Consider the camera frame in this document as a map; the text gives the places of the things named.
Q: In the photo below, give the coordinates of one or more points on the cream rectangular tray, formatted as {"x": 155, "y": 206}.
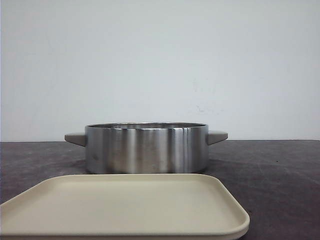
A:
{"x": 125, "y": 207}

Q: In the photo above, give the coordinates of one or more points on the stainless steel pot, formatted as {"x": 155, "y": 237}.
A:
{"x": 146, "y": 147}

